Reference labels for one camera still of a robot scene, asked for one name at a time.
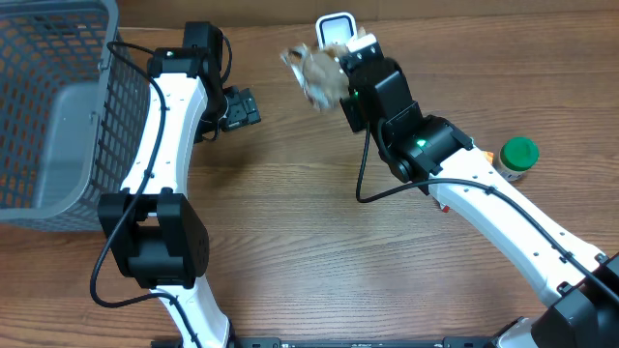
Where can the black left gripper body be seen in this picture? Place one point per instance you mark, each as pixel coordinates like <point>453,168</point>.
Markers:
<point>243,111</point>

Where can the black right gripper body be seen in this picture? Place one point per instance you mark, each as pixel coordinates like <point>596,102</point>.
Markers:
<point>354,107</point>

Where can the white snack wrapper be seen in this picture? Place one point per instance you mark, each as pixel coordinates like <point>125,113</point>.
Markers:
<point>319,73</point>

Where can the small orange box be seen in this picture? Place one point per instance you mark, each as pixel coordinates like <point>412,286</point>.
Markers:
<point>489,156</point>

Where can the green lid jar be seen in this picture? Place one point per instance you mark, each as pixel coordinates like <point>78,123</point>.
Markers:
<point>516,157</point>

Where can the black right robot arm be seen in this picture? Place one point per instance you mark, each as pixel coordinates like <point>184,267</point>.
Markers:
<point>575,281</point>

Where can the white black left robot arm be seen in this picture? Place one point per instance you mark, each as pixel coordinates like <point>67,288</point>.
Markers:
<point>152,231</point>

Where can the white barcode scanner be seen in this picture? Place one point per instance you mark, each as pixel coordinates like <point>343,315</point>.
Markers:
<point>336,28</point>

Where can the grey plastic basket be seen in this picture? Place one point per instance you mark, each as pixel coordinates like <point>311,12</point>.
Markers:
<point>72,113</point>

